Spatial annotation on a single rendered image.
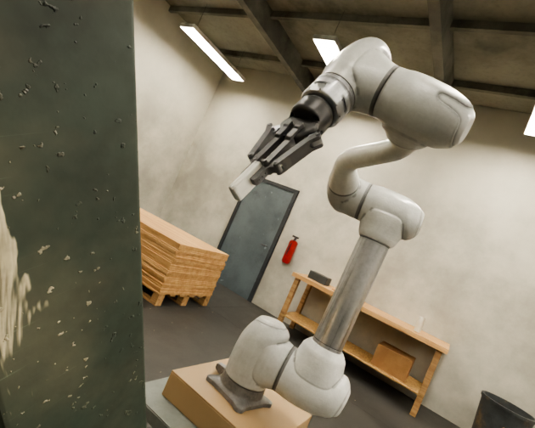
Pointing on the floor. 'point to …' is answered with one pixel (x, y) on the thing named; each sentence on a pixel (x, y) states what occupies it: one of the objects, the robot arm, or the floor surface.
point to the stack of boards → (177, 263)
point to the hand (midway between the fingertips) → (247, 180)
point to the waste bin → (500, 413)
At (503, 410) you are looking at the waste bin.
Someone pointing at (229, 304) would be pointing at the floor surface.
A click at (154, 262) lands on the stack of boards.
